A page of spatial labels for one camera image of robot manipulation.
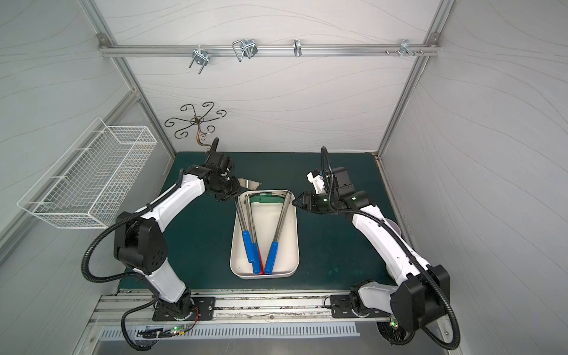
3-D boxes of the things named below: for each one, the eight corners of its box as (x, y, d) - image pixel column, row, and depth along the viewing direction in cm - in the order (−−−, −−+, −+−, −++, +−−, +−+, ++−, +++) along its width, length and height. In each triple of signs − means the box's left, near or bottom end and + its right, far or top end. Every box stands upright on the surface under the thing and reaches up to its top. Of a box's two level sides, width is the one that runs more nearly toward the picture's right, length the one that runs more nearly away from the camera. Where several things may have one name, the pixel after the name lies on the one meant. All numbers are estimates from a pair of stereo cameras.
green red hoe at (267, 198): (251, 205, 101) (250, 198, 97) (252, 199, 103) (250, 193, 99) (284, 205, 101) (284, 198, 97) (284, 200, 103) (284, 193, 99)
